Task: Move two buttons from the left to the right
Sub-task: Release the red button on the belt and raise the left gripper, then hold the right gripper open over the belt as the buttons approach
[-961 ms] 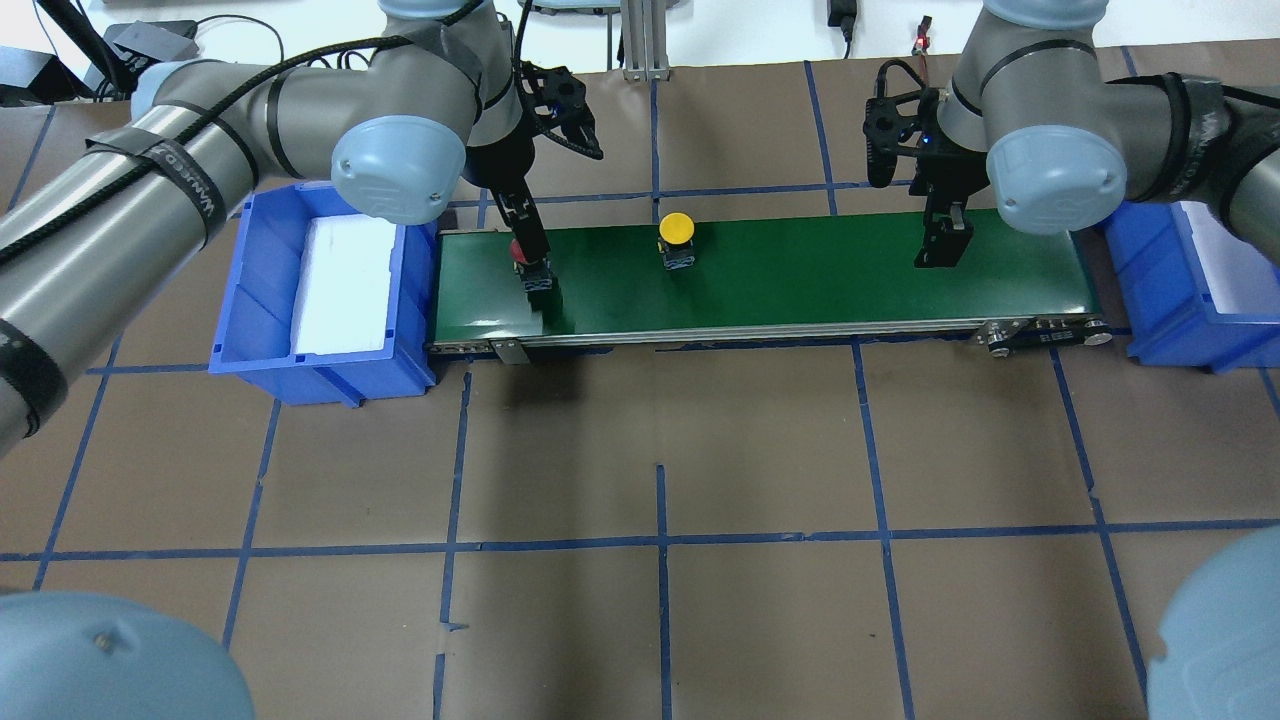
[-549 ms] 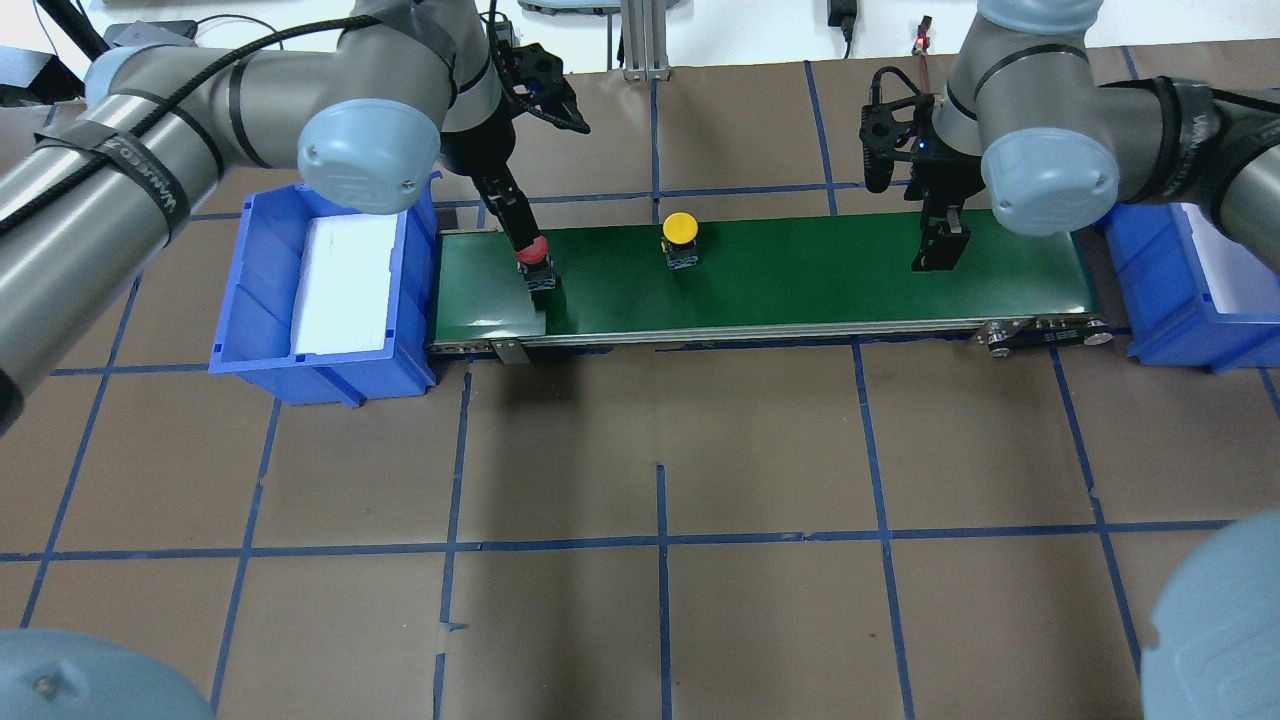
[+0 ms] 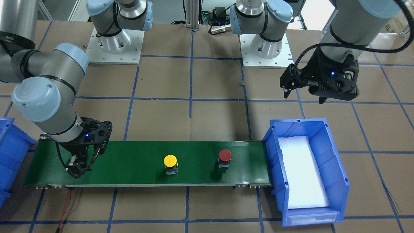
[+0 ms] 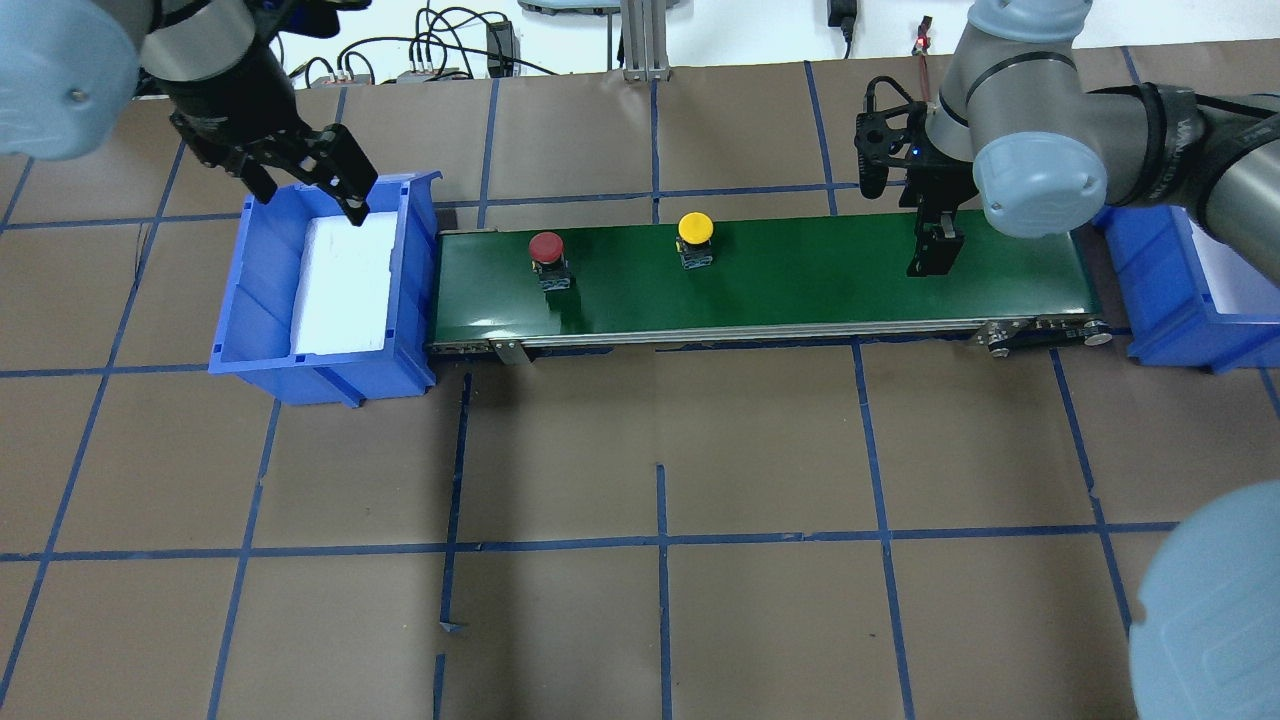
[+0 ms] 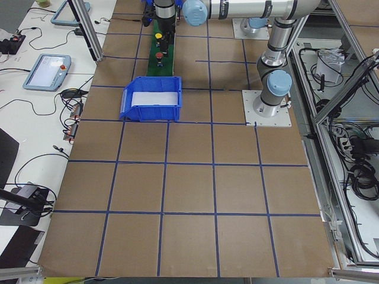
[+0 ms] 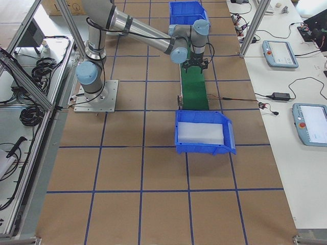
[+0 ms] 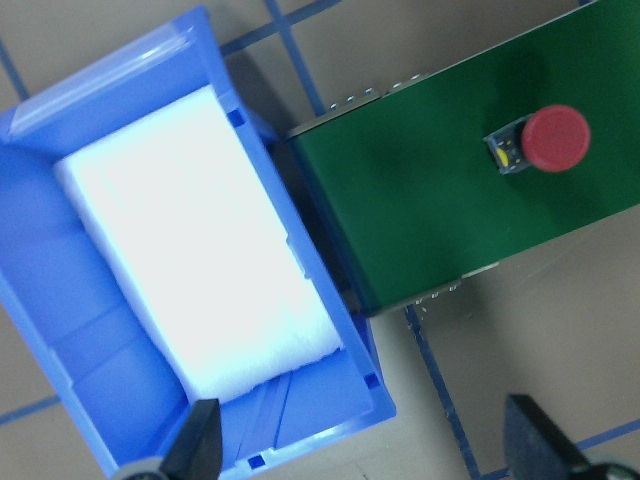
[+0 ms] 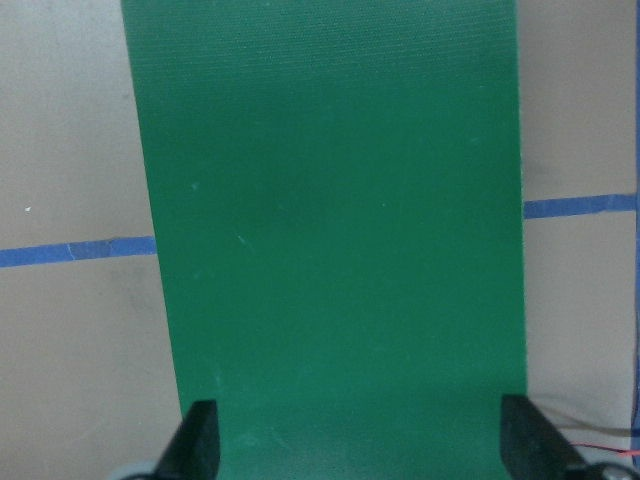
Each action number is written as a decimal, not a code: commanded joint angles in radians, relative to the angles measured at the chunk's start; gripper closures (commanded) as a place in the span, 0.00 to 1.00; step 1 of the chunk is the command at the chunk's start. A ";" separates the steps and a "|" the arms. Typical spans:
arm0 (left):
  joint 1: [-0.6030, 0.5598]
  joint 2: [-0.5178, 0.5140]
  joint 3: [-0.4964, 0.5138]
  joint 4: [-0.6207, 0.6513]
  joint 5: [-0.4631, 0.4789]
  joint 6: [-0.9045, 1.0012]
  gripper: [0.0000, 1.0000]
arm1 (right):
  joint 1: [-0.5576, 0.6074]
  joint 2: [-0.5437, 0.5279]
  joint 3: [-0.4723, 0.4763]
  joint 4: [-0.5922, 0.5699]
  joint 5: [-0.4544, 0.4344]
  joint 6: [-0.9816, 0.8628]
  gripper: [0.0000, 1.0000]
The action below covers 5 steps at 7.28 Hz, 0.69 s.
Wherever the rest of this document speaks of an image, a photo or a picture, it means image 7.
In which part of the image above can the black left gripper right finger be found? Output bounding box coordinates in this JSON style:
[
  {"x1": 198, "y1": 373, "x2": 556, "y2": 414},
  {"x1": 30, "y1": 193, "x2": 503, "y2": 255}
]
[{"x1": 503, "y1": 394, "x2": 592, "y2": 480}]

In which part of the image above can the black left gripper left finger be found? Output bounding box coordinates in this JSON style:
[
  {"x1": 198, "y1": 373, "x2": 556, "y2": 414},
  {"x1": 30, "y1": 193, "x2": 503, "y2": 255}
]
[{"x1": 159, "y1": 399, "x2": 223, "y2": 480}]

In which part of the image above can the red push button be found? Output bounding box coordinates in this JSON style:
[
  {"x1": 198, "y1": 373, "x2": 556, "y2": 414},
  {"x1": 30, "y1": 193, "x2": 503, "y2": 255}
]
[{"x1": 483, "y1": 104, "x2": 591, "y2": 175}]

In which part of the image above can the blue bin with buttons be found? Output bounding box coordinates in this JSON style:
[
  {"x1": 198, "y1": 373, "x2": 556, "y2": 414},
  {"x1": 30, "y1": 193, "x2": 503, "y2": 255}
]
[{"x1": 1, "y1": 7, "x2": 396, "y2": 479}]

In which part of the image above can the white foam pad source bin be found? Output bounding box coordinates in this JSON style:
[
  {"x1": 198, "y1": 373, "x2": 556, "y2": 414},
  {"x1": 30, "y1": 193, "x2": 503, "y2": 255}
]
[{"x1": 54, "y1": 86, "x2": 343, "y2": 402}]

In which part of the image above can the green conveyor belt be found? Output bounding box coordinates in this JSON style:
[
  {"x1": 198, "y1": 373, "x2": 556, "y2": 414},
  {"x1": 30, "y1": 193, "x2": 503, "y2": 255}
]
[{"x1": 291, "y1": 1, "x2": 639, "y2": 314}]

